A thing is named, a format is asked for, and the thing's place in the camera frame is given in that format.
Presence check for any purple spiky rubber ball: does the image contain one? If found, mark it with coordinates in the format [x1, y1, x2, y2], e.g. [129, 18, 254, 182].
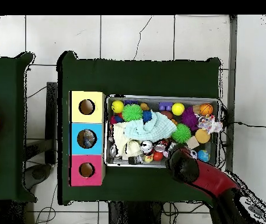
[180, 106, 200, 131]

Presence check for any cream waffle cloth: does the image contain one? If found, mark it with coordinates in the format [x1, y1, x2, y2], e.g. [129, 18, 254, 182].
[112, 122, 144, 160]

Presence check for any dark green table cloth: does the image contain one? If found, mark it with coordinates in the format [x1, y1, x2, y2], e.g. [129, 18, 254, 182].
[57, 50, 221, 206]
[0, 51, 37, 202]

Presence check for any black power cable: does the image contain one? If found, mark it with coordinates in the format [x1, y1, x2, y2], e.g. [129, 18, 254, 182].
[221, 120, 266, 128]

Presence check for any black upright panel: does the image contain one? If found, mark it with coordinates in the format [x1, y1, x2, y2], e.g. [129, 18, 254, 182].
[44, 81, 58, 165]

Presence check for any peach foam ball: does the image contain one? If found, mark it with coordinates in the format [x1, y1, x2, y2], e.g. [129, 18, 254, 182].
[194, 128, 211, 144]

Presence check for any yellow tennis ball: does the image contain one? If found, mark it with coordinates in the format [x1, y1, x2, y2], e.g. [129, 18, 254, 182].
[171, 103, 186, 117]

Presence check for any silver wire mesh bin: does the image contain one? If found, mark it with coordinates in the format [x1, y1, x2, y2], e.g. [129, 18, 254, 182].
[104, 94, 221, 170]

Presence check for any orange toy basketball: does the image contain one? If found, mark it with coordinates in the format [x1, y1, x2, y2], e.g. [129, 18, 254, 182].
[198, 103, 214, 116]

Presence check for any globe print foam ball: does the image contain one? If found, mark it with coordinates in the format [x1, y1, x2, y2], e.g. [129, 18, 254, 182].
[197, 149, 211, 163]

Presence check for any grey metal rail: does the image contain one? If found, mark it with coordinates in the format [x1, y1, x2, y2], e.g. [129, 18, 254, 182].
[223, 15, 238, 172]

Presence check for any mint green waffle cloth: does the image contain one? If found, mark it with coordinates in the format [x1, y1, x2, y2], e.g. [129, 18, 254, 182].
[123, 111, 177, 143]

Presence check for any wooden box with three holes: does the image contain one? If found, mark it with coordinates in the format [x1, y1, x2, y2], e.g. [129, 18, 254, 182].
[68, 90, 106, 187]

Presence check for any green spiky rubber ball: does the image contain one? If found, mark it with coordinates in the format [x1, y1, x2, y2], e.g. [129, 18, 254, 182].
[171, 122, 192, 144]
[121, 103, 144, 123]

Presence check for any yellow smiley foam ball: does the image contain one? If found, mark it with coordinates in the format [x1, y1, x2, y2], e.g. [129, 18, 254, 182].
[110, 100, 125, 114]

